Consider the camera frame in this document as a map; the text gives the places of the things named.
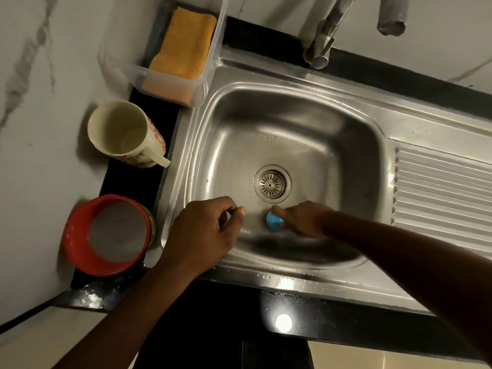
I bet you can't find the person's right hand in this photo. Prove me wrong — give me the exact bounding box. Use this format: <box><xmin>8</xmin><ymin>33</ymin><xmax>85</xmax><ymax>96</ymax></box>
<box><xmin>271</xmin><ymin>201</ymin><xmax>337</xmax><ymax>239</ymax></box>

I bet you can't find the person's left hand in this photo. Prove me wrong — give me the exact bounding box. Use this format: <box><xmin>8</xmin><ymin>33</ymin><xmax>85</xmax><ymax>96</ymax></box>
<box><xmin>158</xmin><ymin>196</ymin><xmax>247</xmax><ymax>281</ymax></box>

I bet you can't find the blue brush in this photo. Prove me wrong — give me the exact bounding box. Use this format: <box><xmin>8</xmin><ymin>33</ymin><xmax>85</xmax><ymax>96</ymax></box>
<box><xmin>265</xmin><ymin>211</ymin><xmax>285</xmax><ymax>232</ymax></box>

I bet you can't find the stainless steel sink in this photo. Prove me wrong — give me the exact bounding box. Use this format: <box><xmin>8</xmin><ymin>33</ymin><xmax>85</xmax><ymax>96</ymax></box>
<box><xmin>144</xmin><ymin>46</ymin><xmax>492</xmax><ymax>316</ymax></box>

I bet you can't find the cream floral mug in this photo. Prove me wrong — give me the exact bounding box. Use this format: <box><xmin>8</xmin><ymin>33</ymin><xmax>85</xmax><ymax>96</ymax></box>
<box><xmin>87</xmin><ymin>100</ymin><xmax>171</xmax><ymax>169</ymax></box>

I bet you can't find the chrome faucet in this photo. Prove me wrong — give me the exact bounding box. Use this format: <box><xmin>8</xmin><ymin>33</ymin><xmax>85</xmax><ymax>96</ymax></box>
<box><xmin>302</xmin><ymin>0</ymin><xmax>410</xmax><ymax>70</ymax></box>

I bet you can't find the orange sponge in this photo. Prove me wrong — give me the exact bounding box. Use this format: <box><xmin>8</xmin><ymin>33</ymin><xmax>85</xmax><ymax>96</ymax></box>
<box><xmin>142</xmin><ymin>6</ymin><xmax>218</xmax><ymax>104</ymax></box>

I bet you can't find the person's right forearm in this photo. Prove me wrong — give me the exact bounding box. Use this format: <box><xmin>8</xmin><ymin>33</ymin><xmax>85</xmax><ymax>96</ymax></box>
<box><xmin>324</xmin><ymin>211</ymin><xmax>492</xmax><ymax>364</ymax></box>

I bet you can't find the person's left forearm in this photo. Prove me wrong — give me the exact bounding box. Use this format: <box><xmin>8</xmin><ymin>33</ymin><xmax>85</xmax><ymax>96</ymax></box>
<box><xmin>53</xmin><ymin>269</ymin><xmax>193</xmax><ymax>369</ymax></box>

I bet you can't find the person's black clothing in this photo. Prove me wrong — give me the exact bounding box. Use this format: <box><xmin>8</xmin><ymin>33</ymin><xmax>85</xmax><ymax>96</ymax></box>
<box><xmin>132</xmin><ymin>280</ymin><xmax>314</xmax><ymax>369</ymax></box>

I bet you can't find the round metal drain strainer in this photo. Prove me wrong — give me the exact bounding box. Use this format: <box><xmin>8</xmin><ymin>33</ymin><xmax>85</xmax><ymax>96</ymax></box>
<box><xmin>253</xmin><ymin>165</ymin><xmax>292</xmax><ymax>204</ymax></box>

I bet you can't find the red round soap tub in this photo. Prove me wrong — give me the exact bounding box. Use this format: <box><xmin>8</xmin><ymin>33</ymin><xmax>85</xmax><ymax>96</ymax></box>
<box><xmin>61</xmin><ymin>194</ymin><xmax>157</xmax><ymax>277</ymax></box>

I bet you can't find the grey metal appliance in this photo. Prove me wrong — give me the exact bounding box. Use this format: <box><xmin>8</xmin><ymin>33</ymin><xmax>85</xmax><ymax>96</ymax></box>
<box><xmin>0</xmin><ymin>306</ymin><xmax>139</xmax><ymax>369</ymax></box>

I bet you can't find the clear plastic container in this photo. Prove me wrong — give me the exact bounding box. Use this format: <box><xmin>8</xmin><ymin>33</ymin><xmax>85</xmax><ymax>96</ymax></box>
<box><xmin>98</xmin><ymin>0</ymin><xmax>231</xmax><ymax>108</ymax></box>

